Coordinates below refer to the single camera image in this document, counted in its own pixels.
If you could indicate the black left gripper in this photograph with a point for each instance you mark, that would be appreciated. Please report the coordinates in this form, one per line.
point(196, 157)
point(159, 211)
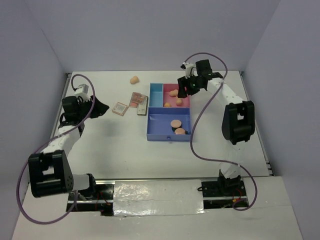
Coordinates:
point(99, 108)

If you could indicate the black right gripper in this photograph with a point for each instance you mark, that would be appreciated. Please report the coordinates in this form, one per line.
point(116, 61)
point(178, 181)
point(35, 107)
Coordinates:
point(182, 82)

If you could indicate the tan gourd-shaped makeup sponge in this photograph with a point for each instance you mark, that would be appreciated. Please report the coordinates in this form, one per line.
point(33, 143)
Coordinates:
point(179, 102)

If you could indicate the pink round powder puff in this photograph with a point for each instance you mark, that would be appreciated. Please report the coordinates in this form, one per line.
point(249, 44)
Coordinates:
point(175, 123)

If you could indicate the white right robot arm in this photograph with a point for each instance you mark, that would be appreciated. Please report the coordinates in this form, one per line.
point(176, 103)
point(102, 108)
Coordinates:
point(238, 122)

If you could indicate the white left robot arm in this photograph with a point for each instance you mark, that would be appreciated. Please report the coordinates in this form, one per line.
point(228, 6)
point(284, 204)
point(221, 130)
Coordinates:
point(49, 170)

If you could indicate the orange square blush palette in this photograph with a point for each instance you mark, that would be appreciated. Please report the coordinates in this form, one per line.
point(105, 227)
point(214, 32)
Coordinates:
point(120, 109)

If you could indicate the pink blush palette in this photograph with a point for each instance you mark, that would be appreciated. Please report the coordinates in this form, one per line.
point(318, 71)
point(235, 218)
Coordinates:
point(133, 103)

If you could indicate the three-colour compartment organizer tray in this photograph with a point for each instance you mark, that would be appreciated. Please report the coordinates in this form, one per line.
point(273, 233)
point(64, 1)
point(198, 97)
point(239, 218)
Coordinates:
point(160, 117)

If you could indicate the patterned eyeshadow palette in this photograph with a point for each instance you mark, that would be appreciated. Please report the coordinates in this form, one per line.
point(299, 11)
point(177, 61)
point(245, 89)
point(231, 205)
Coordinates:
point(137, 98)

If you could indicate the silver tape covered panel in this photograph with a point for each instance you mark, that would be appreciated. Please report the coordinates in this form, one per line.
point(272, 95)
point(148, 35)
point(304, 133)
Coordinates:
point(157, 198)

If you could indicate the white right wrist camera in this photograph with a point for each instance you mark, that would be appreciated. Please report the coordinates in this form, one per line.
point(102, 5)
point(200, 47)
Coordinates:
point(189, 69)

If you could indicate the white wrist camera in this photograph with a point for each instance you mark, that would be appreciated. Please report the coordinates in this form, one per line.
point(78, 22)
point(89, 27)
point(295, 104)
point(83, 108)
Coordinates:
point(189, 69)
point(82, 92)

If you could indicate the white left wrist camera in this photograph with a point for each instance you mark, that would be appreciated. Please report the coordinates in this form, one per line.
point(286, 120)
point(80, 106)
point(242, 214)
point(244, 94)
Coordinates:
point(82, 92)

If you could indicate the aluminium table edge rail left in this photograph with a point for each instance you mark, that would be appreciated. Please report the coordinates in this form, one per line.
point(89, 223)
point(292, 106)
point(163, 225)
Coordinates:
point(57, 110)

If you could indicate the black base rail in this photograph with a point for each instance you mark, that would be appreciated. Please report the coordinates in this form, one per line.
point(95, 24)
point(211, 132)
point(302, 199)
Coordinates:
point(102, 201)

